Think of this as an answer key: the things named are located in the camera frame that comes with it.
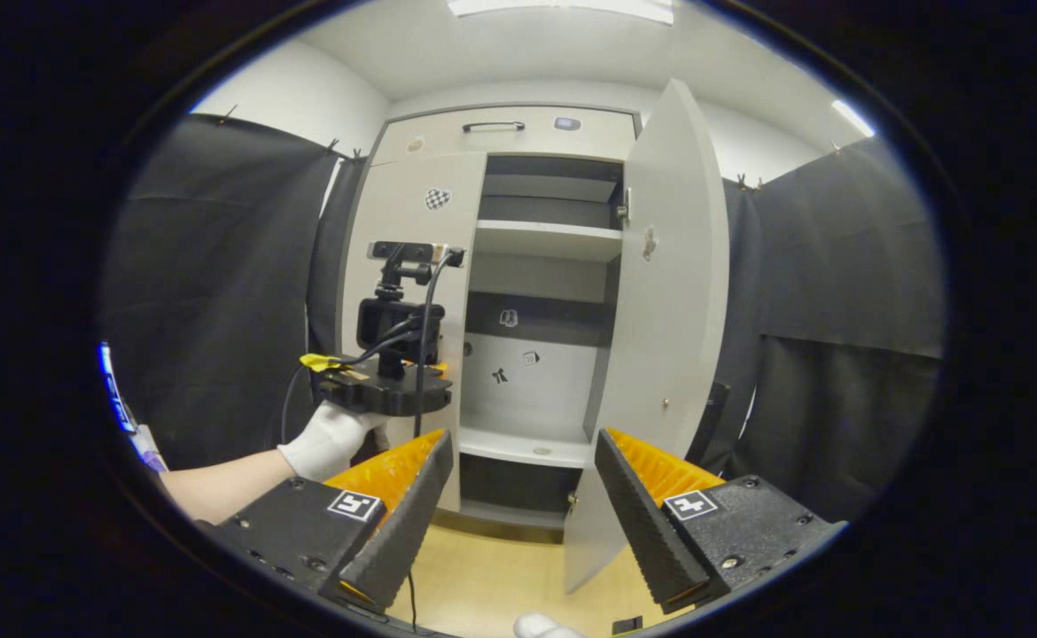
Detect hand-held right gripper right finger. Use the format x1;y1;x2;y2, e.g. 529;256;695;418
594;428;848;615

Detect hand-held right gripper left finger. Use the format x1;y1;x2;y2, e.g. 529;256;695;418
208;429;456;614

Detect grey double-door shoe cabinet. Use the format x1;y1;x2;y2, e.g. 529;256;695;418
339;78;734;596

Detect grey cabinet door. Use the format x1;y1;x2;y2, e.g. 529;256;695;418
562;78;733;595
340;152;489;514

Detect white low cabinet shelf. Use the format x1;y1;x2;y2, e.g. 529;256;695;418
457;424;593;470

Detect white high cabinet shelf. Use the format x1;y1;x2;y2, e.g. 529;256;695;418
473;219;624;264

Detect grey cabinet drawer front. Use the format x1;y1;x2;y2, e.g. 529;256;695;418
371;105;641;166

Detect black backdrop cloth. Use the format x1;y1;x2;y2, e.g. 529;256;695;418
100;113;947;524

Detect white purple box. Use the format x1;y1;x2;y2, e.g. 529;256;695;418
132;424;170;473

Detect blue lit screen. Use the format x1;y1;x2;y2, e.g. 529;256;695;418
98;342;139;437

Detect large ceiling light panel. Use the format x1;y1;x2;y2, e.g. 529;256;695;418
447;0;675;27

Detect small ceiling light panel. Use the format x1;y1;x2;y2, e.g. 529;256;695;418
830;98;877;139

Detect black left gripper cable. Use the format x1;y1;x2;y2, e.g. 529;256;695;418
279;250;466;632

